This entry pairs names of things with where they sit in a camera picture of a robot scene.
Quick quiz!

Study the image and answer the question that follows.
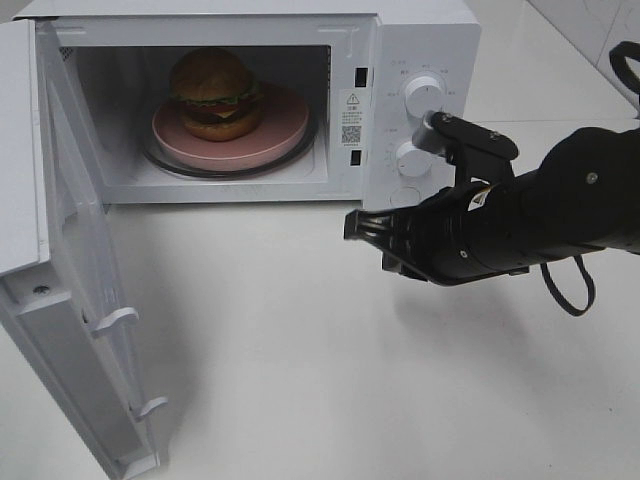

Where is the glass microwave turntable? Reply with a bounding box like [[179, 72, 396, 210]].
[[143, 118, 318, 180]]

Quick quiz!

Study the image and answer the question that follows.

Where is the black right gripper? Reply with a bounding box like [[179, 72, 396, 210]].
[[343, 182, 493, 286]]

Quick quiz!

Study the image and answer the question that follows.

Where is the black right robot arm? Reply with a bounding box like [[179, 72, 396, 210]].
[[344, 127, 639, 286]]

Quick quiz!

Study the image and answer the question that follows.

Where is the round white door button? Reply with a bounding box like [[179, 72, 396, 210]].
[[389, 186, 422, 208]]

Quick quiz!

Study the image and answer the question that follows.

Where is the burger with lettuce and cheese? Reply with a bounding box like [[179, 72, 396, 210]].
[[169, 47, 262, 142]]

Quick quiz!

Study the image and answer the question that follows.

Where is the upper white power knob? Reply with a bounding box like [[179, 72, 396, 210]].
[[403, 72, 446, 118]]

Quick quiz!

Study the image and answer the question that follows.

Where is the pink round plate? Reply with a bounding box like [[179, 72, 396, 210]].
[[151, 84, 314, 173]]

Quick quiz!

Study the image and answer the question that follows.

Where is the white microwave door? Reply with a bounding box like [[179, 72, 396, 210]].
[[1, 19, 166, 479]]

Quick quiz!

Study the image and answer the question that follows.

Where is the white timer knob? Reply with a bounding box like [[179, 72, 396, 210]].
[[395, 141, 434, 178]]

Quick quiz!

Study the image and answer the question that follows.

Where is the white microwave oven body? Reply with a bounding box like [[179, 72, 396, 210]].
[[9, 1, 481, 208]]

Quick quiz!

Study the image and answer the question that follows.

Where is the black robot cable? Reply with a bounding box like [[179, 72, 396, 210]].
[[539, 42, 640, 319]]

